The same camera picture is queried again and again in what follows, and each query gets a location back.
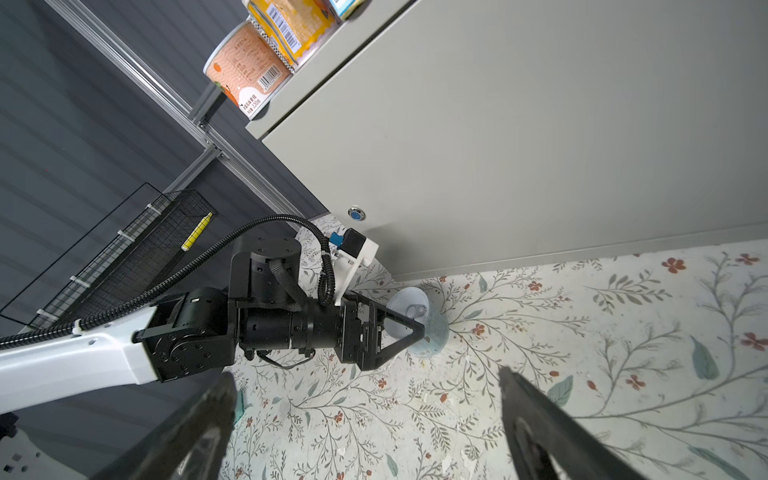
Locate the orange white pull-tab can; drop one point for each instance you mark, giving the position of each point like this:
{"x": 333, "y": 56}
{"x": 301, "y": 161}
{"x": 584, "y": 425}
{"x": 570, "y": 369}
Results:
{"x": 246, "y": 69}

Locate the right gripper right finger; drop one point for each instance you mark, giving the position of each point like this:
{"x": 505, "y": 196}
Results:
{"x": 540, "y": 435}

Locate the black wire mesh basket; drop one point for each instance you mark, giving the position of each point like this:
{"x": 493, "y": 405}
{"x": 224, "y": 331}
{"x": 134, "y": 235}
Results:
{"x": 67, "y": 256}

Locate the light blue pull-tab can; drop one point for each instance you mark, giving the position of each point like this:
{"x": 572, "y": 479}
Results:
{"x": 413, "y": 302}

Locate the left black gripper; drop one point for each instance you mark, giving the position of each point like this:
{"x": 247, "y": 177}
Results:
{"x": 362, "y": 322}

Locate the yellow oval sardine tin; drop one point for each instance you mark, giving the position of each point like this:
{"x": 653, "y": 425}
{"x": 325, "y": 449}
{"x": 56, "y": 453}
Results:
{"x": 343, "y": 9}

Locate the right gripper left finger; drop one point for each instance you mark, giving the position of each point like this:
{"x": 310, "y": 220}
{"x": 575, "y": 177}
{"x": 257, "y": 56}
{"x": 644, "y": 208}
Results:
{"x": 190, "y": 444}

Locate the brown can white lid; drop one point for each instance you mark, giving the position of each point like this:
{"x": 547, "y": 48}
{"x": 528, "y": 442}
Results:
{"x": 293, "y": 29}

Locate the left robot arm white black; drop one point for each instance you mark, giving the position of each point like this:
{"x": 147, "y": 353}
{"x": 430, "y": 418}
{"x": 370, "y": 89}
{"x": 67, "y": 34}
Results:
{"x": 263, "y": 310}

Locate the beige metal cabinet box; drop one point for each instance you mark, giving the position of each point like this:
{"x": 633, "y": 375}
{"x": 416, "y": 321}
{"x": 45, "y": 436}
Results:
{"x": 466, "y": 136}

